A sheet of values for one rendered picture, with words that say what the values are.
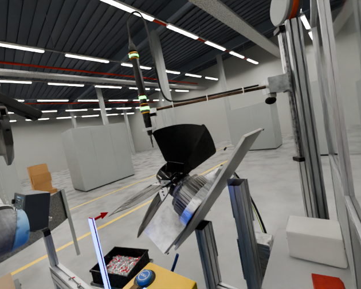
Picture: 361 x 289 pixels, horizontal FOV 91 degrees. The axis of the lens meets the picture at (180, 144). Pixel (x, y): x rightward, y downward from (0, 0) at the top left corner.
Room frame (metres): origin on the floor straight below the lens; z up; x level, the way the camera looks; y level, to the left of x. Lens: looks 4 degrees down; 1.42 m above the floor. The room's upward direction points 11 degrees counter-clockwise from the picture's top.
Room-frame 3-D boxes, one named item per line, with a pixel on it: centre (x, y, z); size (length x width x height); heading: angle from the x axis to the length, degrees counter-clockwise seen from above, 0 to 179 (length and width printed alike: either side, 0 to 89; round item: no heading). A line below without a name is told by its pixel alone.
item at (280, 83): (0.83, -0.49, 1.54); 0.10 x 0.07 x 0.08; 88
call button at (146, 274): (0.42, 0.15, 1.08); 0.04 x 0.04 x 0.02
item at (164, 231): (0.80, 0.14, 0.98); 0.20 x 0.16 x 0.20; 53
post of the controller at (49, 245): (0.89, 0.77, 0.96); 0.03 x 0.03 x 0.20; 53
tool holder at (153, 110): (0.86, 0.12, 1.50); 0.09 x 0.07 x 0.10; 88
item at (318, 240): (0.66, -0.44, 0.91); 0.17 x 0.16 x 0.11; 53
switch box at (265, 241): (0.83, -0.27, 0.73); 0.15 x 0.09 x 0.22; 53
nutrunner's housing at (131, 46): (0.86, 0.13, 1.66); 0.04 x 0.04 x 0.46
